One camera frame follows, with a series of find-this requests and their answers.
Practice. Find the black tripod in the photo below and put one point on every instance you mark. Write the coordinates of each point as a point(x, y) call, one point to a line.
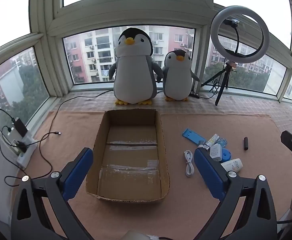
point(222, 85)

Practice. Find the large penguin plush toy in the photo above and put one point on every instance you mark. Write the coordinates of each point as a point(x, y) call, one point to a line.
point(133, 75)

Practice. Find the black inline remote control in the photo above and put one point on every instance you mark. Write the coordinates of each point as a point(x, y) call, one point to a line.
point(194, 95)

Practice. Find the white charger adapter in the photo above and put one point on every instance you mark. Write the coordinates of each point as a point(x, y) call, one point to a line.
point(216, 151)

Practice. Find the small penguin plush toy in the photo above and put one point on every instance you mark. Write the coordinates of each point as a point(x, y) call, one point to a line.
point(177, 80)

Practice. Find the patterned small tube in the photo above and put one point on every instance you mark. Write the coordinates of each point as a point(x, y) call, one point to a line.
point(213, 139)

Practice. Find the blue phone stand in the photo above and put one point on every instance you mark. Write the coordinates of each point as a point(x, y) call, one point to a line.
point(192, 136)

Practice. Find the white sunscreen bottle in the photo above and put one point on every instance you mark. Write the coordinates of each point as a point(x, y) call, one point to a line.
point(233, 166)

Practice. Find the small clear blue bottle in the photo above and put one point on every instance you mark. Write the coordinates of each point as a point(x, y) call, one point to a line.
point(222, 142)

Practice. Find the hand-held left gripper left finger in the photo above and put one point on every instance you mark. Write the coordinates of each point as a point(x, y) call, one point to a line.
point(79, 172)

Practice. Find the checkered cloth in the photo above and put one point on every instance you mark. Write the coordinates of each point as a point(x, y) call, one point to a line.
point(186, 106)

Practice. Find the black plug adapter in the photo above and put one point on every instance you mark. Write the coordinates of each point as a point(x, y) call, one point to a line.
point(21, 146)

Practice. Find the black lipstick tube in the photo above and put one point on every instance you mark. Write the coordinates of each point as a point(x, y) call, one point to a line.
point(246, 143)

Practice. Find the blue round case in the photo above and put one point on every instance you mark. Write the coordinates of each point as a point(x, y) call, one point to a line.
point(226, 153)

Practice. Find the white power strip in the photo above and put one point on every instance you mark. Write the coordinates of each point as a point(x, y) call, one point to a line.
point(26, 150)

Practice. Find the brown cardboard box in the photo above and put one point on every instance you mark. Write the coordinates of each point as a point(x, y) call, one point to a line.
point(131, 155)

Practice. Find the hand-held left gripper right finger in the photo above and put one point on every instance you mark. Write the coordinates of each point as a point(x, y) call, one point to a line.
point(208, 172)

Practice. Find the white window frame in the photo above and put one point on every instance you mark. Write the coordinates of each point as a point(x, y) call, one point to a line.
point(43, 17)

